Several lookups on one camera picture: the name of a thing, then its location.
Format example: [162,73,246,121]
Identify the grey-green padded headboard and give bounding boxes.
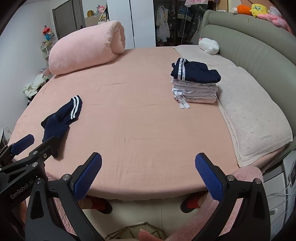
[201,10,296,139]

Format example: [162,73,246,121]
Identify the stack of folded light clothes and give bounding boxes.
[171,77,218,109]

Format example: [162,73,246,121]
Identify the gold wire basket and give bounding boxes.
[105,221,170,241]

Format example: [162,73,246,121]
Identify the yellow plush toy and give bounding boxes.
[251,3,266,18]

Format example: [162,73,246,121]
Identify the white plush toy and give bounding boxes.
[198,37,220,55]

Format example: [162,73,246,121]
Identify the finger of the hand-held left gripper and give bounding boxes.
[0,136,59,183]
[0,134,35,166]

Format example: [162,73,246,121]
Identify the person's right hand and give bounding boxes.
[138,228,160,241]

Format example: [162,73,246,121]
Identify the cardboard box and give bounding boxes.
[85,15,108,28]

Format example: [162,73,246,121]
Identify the white cable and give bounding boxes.
[266,183,294,197]

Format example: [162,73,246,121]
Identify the rolled pink blanket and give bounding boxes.
[48,20,126,75]

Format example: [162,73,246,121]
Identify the white shelf cart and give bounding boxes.
[40,41,54,67]

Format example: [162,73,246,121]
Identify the grey door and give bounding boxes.
[52,0,86,40]

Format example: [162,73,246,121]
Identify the white nightstand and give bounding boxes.
[262,148,296,230]

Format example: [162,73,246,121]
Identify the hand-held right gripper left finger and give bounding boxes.
[24,152,105,241]

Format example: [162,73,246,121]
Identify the pink fuzzy robe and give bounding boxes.
[23,166,264,241]

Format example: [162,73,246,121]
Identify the folded navy garment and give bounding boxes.
[171,57,222,83]

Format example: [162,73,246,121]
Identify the navy shorts with white stripes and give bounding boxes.
[41,95,83,159]

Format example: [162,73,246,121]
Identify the bed with pink sheet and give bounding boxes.
[9,46,293,201]

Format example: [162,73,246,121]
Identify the glass door wardrobe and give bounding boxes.
[153,0,210,48]

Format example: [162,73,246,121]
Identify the pile of clothes on floor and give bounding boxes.
[23,74,50,98]

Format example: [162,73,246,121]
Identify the red and blue wall toy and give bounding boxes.
[42,26,55,41]

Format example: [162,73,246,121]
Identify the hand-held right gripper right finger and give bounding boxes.
[195,152,271,241]

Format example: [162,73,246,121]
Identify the red and black slipper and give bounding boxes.
[180,193,210,214]
[77,197,113,215]

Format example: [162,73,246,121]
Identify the beige waffle blanket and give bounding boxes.
[173,45,293,168]

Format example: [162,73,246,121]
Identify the orange plush toy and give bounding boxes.
[236,4,252,16]

